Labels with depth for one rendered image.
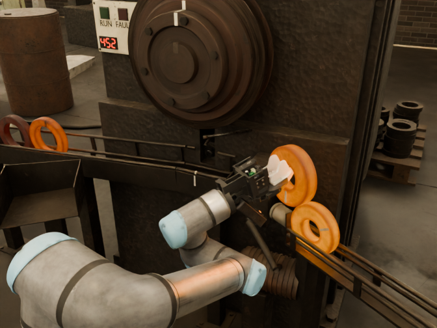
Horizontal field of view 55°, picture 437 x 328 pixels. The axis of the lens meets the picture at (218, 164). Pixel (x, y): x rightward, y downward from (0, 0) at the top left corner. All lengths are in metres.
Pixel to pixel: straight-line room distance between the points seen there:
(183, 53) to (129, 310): 0.78
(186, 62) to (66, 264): 0.73
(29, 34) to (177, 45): 2.91
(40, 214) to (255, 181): 0.86
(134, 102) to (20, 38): 2.48
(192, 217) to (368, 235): 1.67
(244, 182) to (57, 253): 0.45
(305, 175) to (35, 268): 0.61
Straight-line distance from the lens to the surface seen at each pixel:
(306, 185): 1.01
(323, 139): 1.37
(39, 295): 0.69
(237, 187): 0.96
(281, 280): 1.36
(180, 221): 0.92
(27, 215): 1.59
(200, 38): 1.20
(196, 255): 0.99
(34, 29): 4.05
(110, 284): 0.64
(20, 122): 1.98
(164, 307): 0.67
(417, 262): 2.39
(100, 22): 1.66
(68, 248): 0.70
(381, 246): 2.42
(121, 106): 1.66
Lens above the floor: 1.42
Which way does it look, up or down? 28 degrees down
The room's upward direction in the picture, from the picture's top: straight up
